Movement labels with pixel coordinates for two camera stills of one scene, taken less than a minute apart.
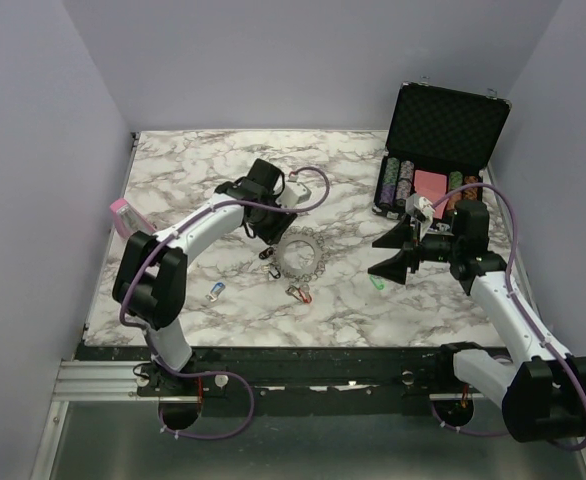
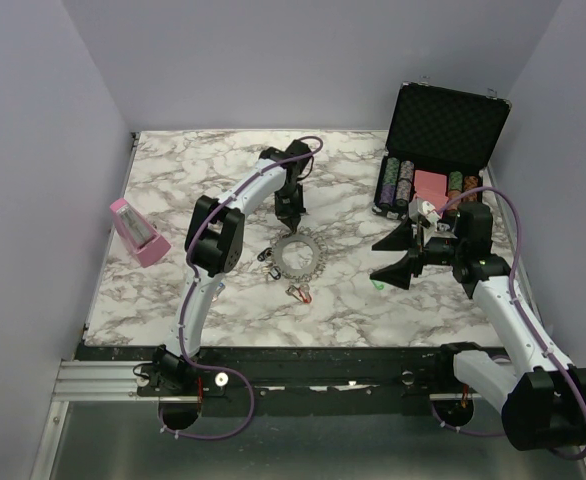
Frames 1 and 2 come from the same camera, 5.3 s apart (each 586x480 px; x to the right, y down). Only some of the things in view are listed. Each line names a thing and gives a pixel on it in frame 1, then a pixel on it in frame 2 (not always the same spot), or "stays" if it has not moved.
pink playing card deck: x=433 y=186 stays
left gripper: x=274 y=233 → x=291 y=216
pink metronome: x=127 y=221 stays
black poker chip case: x=438 y=128 stays
